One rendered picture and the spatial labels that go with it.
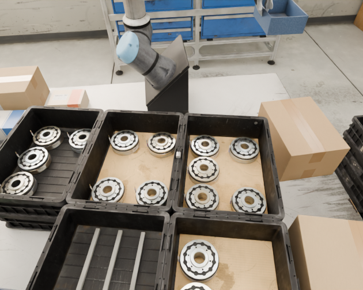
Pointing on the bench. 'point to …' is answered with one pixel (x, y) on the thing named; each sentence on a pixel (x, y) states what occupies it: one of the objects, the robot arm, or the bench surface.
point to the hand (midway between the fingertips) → (263, 11)
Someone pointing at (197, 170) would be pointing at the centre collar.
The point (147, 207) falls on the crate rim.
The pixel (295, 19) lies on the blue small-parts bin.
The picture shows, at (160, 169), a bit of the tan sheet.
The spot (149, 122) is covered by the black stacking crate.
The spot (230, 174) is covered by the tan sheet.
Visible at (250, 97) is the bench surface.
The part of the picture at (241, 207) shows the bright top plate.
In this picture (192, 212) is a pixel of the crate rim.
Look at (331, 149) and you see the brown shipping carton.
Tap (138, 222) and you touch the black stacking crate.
